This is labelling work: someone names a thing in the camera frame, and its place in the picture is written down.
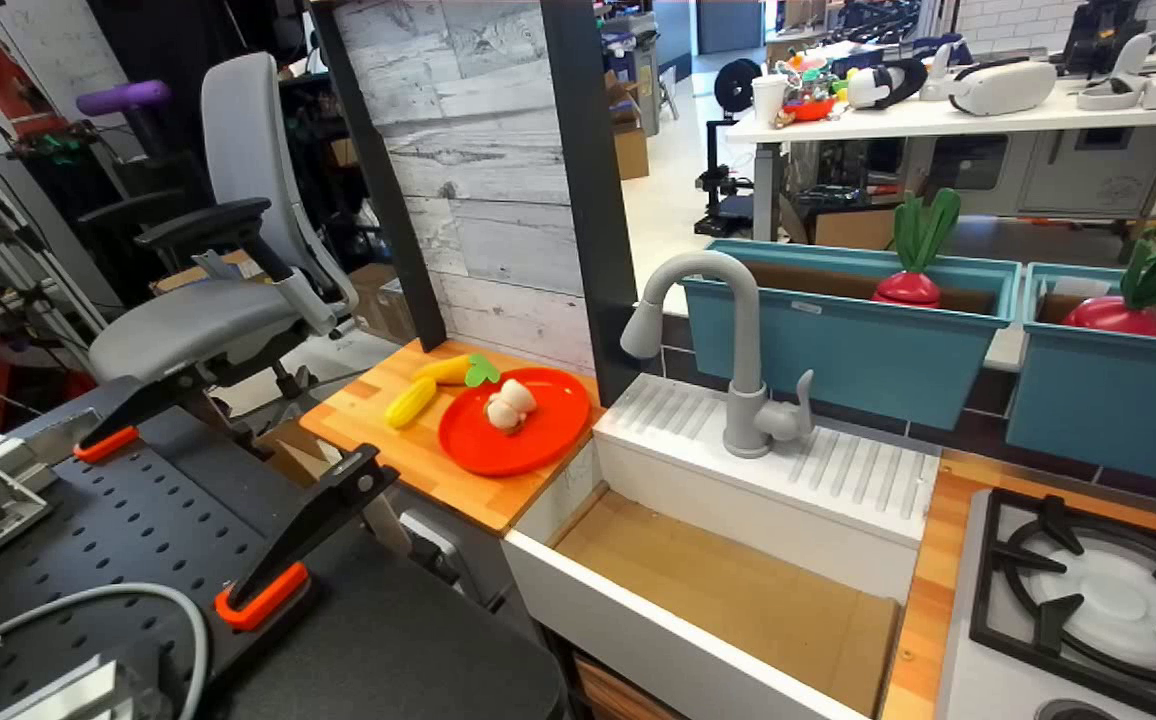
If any yellow toy carrot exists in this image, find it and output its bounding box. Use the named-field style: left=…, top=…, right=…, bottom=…
left=383, top=354, right=501, bottom=429

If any red plate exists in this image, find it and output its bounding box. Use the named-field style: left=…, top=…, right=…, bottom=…
left=441, top=369, right=595, bottom=475

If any white toy garlic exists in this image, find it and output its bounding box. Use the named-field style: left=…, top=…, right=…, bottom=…
left=483, top=382, right=537, bottom=434

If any grey toy faucet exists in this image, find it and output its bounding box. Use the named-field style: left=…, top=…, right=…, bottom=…
left=620, top=254, right=817, bottom=460

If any near black orange clamp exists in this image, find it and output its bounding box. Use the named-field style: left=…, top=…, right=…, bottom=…
left=211, top=445, right=394, bottom=631

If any black orange clamp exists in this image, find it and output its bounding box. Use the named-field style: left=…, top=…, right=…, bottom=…
left=72, top=382, right=187, bottom=465
left=211, top=445, right=394, bottom=631

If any white toy sink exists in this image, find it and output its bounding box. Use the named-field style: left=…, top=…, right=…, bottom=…
left=504, top=376, right=939, bottom=720

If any grey office chair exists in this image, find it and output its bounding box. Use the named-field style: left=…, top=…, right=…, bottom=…
left=89, top=53, right=358, bottom=386

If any left teal planter box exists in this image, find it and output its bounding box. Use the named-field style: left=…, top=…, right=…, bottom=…
left=714, top=242, right=1023, bottom=429

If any teal planter box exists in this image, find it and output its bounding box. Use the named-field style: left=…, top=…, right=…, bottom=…
left=714, top=242, right=1023, bottom=429
left=1007, top=264, right=1156, bottom=482

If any left toy radish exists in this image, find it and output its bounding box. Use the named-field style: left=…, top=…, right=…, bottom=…
left=874, top=187, right=958, bottom=307

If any toy radish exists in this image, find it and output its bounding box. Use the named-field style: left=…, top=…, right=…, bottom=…
left=874, top=187, right=958, bottom=307
left=1066, top=242, right=1156, bottom=338

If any far black orange clamp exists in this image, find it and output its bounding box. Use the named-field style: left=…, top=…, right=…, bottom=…
left=72, top=382, right=187, bottom=465

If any white VR headset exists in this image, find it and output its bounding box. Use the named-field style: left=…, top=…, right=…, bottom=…
left=949, top=59, right=1056, bottom=117

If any right teal planter box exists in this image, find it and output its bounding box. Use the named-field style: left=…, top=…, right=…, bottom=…
left=1007, top=264, right=1156, bottom=482

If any white background table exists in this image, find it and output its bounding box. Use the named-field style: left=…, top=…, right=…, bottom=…
left=732, top=89, right=1156, bottom=242

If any black stove grate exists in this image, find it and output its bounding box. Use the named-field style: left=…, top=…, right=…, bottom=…
left=939, top=491, right=1156, bottom=720

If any right toy radish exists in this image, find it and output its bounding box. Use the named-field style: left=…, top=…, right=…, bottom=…
left=1066, top=242, right=1156, bottom=338

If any black perforated mount plate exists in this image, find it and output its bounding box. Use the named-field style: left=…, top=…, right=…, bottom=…
left=0, top=416, right=326, bottom=720

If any grey cable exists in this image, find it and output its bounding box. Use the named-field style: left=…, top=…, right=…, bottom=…
left=0, top=581, right=216, bottom=720

